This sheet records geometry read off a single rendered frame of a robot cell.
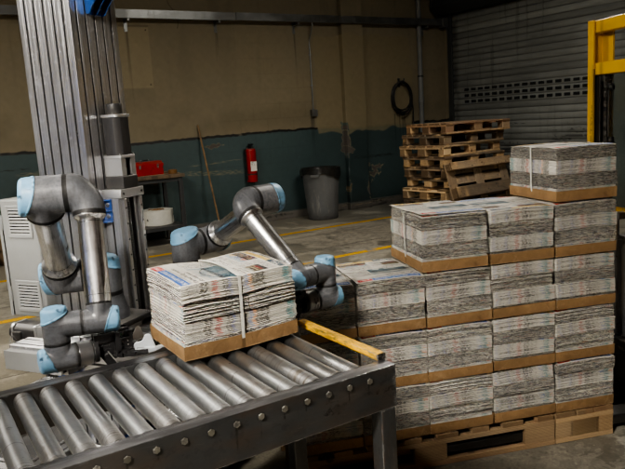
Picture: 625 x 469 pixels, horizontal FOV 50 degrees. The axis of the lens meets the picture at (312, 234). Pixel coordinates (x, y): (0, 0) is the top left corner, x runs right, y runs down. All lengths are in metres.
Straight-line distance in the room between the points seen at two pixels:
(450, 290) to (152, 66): 7.05
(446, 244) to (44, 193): 1.51
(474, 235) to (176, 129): 6.95
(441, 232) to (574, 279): 0.65
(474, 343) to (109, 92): 1.77
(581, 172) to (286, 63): 7.55
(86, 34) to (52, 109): 0.30
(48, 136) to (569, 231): 2.11
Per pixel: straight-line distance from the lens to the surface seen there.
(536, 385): 3.08
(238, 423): 1.63
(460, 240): 2.74
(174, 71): 9.36
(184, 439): 1.59
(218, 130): 9.55
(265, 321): 2.05
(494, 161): 9.40
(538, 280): 2.95
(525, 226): 2.86
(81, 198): 2.08
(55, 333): 2.06
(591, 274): 3.08
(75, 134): 2.63
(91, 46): 2.69
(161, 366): 2.02
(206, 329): 1.97
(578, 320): 3.09
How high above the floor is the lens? 1.47
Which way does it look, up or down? 10 degrees down
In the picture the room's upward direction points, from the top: 4 degrees counter-clockwise
